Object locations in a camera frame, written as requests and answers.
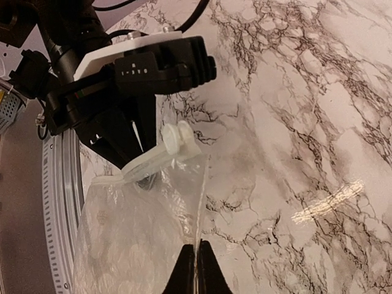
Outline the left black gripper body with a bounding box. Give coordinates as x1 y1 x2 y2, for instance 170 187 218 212
42 67 160 166

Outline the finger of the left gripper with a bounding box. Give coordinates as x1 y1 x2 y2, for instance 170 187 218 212
121 94 157 161

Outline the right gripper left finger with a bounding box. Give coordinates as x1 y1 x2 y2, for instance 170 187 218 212
164 244 195 294

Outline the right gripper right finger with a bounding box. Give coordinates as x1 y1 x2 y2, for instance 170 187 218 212
197 240 233 294

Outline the clear zip top bag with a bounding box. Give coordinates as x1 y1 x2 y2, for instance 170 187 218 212
72 120 208 293

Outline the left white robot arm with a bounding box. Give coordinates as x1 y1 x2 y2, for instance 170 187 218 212
1 1 159 168

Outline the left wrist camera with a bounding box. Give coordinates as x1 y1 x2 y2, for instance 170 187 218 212
73 31 217 96

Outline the curved aluminium front rail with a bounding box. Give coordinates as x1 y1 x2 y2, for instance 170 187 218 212
42 130 85 293

